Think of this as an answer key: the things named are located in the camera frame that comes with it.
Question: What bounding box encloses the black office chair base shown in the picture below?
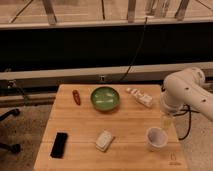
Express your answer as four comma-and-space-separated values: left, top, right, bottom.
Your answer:
0, 108, 22, 155

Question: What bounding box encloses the green bowl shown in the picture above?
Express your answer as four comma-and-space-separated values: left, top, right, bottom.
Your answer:
90, 86, 120, 112

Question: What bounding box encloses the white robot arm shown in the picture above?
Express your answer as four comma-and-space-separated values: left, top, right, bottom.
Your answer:
159, 67, 213, 122

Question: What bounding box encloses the black hanging cable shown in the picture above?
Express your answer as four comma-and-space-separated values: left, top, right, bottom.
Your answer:
118, 17, 148, 82

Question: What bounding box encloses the white plastic cup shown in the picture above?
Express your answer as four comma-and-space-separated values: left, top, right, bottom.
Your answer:
145, 127, 168, 151

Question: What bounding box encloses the black rectangular block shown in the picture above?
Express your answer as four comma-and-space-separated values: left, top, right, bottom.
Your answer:
50, 132, 68, 158

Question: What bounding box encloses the wooden table board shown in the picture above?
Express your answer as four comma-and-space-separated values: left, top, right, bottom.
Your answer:
34, 84, 188, 171

